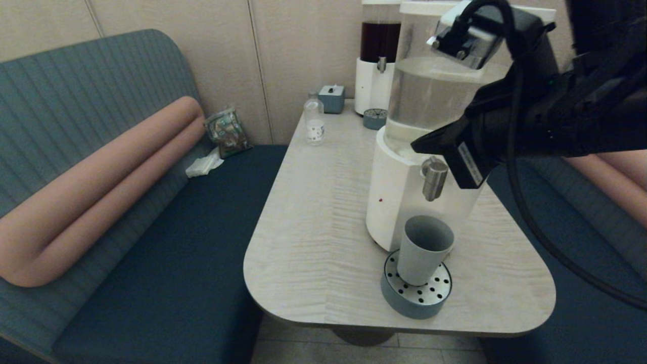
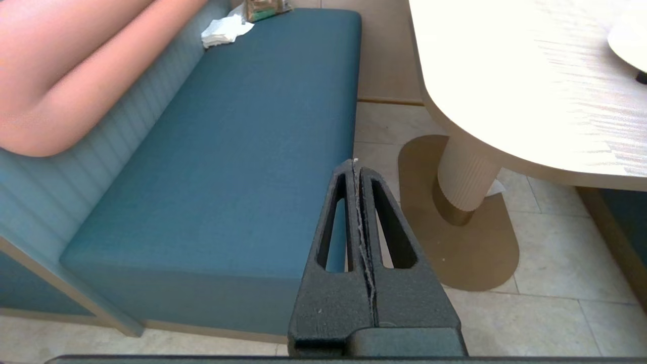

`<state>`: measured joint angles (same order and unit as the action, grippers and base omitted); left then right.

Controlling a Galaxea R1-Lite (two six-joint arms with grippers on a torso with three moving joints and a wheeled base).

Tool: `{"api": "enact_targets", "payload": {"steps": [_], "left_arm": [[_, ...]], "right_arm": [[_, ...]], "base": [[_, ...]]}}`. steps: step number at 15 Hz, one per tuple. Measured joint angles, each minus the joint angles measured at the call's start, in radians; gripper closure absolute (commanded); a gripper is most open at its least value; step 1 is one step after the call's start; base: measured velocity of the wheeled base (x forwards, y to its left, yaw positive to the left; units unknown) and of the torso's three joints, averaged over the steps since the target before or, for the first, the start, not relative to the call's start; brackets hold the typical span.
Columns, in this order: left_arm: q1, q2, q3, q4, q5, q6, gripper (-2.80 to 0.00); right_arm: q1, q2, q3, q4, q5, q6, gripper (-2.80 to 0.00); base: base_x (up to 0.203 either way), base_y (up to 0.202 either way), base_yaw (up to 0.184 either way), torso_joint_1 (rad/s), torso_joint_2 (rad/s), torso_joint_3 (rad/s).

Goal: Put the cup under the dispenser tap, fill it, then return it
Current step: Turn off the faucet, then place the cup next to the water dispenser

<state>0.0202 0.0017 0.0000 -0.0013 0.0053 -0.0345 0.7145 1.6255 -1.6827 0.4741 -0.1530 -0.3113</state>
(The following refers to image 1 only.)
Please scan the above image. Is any white crumpled tissue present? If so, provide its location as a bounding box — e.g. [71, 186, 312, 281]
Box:
[185, 148, 224, 178]

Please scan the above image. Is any grey plastic cup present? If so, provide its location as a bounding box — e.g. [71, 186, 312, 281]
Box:
[397, 215, 455, 287]

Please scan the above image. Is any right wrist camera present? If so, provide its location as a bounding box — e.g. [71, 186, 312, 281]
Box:
[427, 3, 506, 70]

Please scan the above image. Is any pink bolster cushion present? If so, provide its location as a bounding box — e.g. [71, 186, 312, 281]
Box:
[0, 96, 205, 288]
[566, 152, 647, 228]

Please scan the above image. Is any large blue perforated drip tray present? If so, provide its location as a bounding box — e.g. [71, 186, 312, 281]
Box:
[380, 250, 453, 320]

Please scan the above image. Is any dark drink dispenser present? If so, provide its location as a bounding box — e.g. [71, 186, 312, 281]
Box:
[354, 0, 402, 116]

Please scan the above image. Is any large metal dispenser tap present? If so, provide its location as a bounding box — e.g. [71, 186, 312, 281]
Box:
[422, 156, 449, 202]

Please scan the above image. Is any black right camera cable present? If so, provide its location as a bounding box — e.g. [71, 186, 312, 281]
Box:
[455, 0, 647, 310]

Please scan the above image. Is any blue-grey tissue box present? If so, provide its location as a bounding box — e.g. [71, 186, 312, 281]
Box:
[318, 84, 345, 114]

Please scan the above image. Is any small blue perforated drip tray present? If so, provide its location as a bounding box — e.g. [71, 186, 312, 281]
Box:
[362, 108, 387, 130]

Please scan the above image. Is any large clear water dispenser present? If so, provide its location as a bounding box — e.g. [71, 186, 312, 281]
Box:
[365, 0, 557, 252]

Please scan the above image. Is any small clear bottle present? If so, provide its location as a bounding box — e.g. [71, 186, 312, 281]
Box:
[303, 91, 325, 146]

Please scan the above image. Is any crumpled snack bag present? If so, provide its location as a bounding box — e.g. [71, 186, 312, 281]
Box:
[204, 107, 252, 159]

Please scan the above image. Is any table pedestal with brass base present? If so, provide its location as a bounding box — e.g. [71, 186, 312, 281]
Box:
[331, 326, 397, 347]

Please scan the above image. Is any teal upholstered bench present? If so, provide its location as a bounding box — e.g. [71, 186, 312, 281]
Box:
[0, 29, 289, 364]
[480, 157, 647, 364]

